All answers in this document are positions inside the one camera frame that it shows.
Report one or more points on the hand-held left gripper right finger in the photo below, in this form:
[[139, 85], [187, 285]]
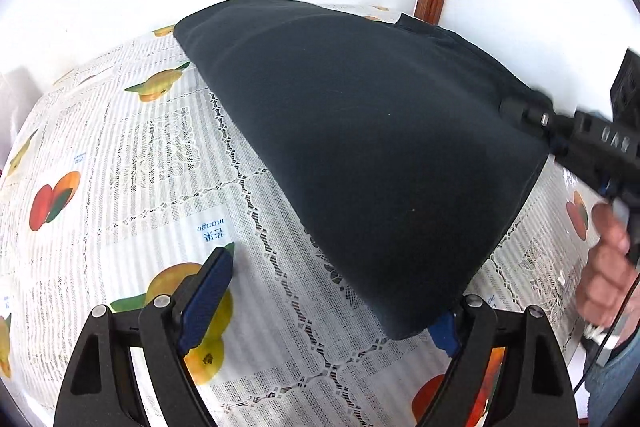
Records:
[[446, 334]]

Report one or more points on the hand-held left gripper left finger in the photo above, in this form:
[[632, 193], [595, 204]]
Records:
[[205, 302]]

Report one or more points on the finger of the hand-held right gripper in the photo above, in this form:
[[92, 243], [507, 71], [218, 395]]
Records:
[[525, 112]]

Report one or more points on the black garment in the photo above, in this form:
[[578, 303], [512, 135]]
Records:
[[360, 147]]

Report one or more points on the person's right forearm blue sleeve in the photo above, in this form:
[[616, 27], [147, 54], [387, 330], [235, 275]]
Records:
[[610, 392]]

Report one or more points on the person's right hand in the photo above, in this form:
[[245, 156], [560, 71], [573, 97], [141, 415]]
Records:
[[602, 267]]

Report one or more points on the white lace fruit-print tablecloth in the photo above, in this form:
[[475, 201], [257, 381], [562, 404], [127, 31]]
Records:
[[150, 167]]

